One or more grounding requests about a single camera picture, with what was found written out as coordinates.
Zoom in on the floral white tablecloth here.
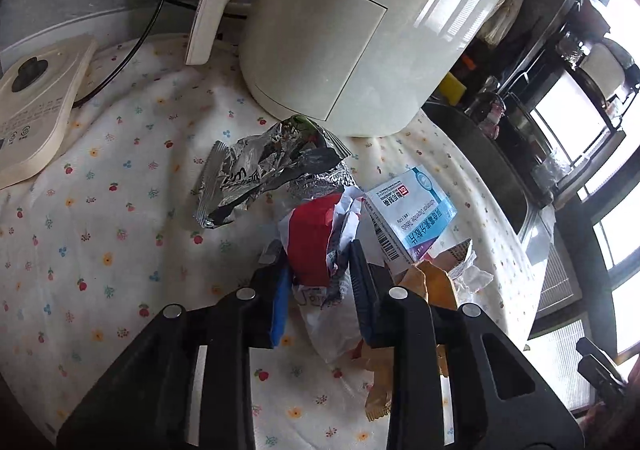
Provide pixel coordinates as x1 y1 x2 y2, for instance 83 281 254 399
0 34 556 450

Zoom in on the silver foil snack bag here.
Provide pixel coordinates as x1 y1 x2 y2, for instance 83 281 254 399
194 115 358 229

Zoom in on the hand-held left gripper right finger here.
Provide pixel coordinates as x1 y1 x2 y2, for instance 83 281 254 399
348 240 584 450

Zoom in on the crumpled white wrapper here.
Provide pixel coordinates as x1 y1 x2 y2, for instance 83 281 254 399
435 239 493 303

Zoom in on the orange snack wrapper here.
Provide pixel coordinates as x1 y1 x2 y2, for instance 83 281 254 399
360 260 458 423

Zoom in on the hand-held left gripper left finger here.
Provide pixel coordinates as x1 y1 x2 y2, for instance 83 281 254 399
56 255 293 450

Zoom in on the ribbed white panel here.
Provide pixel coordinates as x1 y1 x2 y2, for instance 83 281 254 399
527 320 591 411
537 240 583 315

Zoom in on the cream kettle base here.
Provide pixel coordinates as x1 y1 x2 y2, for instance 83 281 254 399
0 34 98 191

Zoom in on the red and white wrapper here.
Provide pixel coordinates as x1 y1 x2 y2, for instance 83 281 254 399
277 187 371 366

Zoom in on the blue and white medicine box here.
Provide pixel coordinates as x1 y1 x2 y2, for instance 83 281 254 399
364 167 458 275

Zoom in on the yellow sponge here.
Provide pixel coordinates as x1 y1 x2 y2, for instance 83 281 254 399
439 72 468 105

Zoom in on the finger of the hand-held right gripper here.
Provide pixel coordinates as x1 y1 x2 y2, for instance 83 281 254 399
575 337 628 411

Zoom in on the stainless steel sink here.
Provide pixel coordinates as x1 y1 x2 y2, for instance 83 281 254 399
420 100 556 251

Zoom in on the white air fryer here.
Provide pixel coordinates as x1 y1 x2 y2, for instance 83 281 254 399
186 0 516 138

